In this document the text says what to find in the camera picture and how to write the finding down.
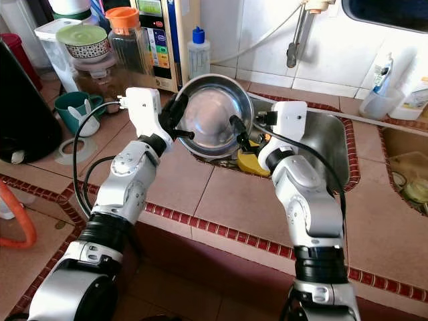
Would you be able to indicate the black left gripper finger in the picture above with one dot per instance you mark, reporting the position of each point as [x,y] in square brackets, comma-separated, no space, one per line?
[174,108]

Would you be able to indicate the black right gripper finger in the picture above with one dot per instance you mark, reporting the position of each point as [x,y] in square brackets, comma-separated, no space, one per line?
[239,130]

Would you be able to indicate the yellow plastic bowl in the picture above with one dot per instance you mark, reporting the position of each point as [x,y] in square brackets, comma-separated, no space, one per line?
[251,166]

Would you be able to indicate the stainless steel bowl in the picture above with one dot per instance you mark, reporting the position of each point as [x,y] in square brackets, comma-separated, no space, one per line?
[214,110]

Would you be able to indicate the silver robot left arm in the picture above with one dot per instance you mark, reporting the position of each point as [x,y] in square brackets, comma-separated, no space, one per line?
[130,180]

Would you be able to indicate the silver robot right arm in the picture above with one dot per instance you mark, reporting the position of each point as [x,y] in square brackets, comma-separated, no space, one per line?
[307,200]

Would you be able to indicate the red tiled kitchen counter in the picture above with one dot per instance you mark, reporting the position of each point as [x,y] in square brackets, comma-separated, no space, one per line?
[214,287]

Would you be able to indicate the green soap bottle blue cap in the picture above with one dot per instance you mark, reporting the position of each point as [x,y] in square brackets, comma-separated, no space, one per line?
[198,57]

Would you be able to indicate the stainless steel sink basin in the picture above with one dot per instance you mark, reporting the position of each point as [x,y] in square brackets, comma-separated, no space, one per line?
[328,140]
[401,140]

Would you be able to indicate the beige water ionizer appliance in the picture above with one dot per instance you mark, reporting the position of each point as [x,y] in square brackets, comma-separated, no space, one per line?
[184,33]

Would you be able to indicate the glass jar brown contents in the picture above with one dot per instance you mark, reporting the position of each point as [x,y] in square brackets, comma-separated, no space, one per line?
[97,80]

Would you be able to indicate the white bunny figure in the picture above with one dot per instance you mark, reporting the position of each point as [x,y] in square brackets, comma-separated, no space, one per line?
[83,124]

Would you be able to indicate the clear pitcher orange lid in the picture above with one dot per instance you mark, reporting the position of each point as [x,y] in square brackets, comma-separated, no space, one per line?
[122,17]

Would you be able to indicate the teal ceramic mug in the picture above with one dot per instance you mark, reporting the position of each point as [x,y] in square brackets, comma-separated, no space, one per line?
[65,110]

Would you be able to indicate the patterned bowl green lid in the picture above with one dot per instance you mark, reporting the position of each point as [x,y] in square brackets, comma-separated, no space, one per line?
[80,33]

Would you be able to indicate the clear plastic cup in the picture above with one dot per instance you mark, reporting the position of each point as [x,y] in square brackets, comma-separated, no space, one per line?
[374,107]

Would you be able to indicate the white plastic container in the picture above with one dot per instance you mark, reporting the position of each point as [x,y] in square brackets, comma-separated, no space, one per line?
[48,60]

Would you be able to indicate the white blue toothbrush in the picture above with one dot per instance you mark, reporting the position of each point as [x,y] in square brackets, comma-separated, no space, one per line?
[382,73]

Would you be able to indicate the white pot green base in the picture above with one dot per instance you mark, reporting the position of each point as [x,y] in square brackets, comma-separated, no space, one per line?
[70,5]

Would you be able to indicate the clear glass food container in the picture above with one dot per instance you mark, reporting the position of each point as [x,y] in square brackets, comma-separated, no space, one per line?
[400,164]

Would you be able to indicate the black kettle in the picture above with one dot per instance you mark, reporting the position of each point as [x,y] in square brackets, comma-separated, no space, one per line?
[23,114]

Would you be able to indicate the white plastic tray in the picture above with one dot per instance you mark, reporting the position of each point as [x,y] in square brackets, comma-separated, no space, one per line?
[8,208]

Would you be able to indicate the white detergent bottle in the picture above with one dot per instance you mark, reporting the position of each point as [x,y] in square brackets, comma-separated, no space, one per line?
[413,100]

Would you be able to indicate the red flask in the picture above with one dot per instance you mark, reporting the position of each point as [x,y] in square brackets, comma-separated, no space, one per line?
[21,47]

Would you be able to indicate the small green glass bowl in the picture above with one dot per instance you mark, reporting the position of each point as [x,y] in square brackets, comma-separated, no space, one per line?
[418,190]

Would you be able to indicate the dark hanging pan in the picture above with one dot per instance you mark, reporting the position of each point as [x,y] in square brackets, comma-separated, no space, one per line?
[388,10]

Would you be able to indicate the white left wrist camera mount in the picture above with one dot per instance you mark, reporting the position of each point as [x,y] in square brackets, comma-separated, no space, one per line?
[142,110]

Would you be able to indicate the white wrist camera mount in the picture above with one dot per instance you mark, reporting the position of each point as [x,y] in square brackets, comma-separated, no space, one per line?
[286,124]
[142,110]

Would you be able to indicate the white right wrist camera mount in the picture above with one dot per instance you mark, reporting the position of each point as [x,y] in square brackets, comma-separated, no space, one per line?
[286,124]

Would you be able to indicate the metal wall spout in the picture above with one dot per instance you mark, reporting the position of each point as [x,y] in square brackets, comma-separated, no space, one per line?
[292,57]

